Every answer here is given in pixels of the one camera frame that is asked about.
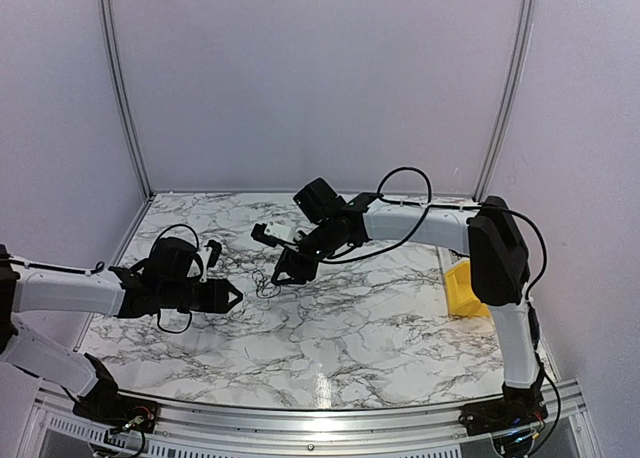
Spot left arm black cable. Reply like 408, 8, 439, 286
92, 223, 206, 334

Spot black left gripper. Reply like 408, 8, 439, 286
160, 278, 242, 314

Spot aluminium front rail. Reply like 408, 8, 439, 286
17, 381, 600, 457

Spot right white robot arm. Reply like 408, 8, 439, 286
260, 178, 545, 426

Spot yellow plastic bin near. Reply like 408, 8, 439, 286
444, 259, 490, 318

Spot cable bundle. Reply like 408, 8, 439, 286
249, 268, 284, 312

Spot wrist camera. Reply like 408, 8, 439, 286
197, 239, 222, 283
251, 222, 303, 248

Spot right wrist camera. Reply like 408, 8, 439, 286
251, 222, 303, 248

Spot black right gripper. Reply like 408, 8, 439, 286
271, 220, 341, 286

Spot right aluminium corner post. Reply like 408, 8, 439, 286
472, 0, 536, 201

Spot aluminium corner post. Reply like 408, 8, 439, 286
472, 0, 536, 201
98, 0, 154, 200

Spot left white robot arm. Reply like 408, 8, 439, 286
1, 237, 243, 423

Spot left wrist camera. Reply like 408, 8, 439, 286
197, 239, 222, 283

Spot left aluminium corner post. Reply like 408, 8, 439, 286
98, 0, 154, 200

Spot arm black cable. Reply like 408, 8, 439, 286
319, 166, 549, 299
92, 223, 206, 334

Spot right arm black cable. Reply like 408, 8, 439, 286
319, 166, 549, 299

